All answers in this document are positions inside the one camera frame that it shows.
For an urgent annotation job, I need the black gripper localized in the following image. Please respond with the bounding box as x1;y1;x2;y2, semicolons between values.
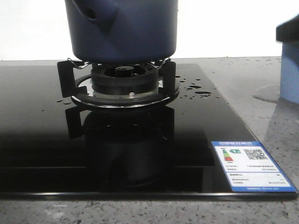
276;15;299;42

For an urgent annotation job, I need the light blue ribbed cup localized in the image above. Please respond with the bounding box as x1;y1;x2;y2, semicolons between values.
280;42;299;104

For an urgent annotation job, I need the dark blue pot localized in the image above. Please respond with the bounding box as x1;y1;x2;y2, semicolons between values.
65;0;178;63

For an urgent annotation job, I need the black pot support grate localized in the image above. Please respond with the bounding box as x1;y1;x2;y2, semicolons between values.
57;58;179;109

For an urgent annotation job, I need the blue energy label sticker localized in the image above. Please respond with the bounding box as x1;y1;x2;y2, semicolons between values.
212;141;298;193

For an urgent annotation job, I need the black gas burner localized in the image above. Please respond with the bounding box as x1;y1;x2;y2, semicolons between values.
91;63;158;95

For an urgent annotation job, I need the black glass gas stove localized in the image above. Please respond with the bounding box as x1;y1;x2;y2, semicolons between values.
0;64;299;200

